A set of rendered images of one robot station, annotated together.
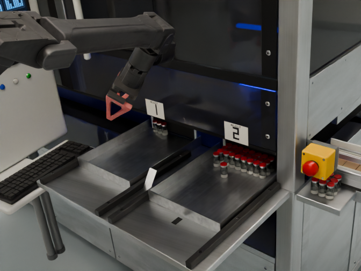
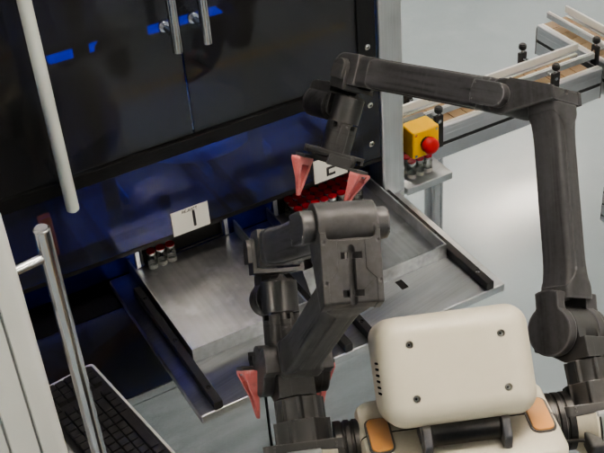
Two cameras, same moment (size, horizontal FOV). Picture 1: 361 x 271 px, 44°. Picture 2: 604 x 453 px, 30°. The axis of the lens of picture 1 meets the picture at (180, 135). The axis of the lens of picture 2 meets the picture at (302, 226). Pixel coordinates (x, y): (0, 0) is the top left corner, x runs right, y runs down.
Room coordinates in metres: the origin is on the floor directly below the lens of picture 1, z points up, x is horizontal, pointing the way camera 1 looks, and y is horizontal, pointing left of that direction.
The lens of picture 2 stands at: (0.54, 1.81, 2.40)
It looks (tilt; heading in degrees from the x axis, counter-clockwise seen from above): 37 degrees down; 290
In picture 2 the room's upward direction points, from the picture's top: 5 degrees counter-clockwise
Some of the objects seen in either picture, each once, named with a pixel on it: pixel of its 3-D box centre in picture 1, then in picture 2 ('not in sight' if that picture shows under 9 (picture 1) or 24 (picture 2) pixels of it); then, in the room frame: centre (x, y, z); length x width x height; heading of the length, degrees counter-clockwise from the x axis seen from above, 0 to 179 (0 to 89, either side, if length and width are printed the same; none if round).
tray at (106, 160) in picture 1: (141, 150); (215, 286); (1.33, 0.14, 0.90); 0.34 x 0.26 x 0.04; 136
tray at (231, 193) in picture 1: (219, 182); (353, 231); (1.10, -0.10, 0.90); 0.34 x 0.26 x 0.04; 136
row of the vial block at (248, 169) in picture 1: (240, 163); (328, 204); (1.18, -0.18, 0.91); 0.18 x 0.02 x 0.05; 46
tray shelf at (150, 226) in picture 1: (163, 182); (303, 285); (1.17, 0.07, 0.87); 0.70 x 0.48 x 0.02; 46
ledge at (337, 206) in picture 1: (328, 192); (413, 170); (1.03, -0.40, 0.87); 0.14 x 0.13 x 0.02; 136
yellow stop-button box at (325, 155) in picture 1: (319, 160); (418, 136); (1.01, -0.36, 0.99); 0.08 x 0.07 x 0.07; 136
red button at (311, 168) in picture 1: (311, 168); (429, 144); (0.97, -0.33, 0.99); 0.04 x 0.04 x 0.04; 46
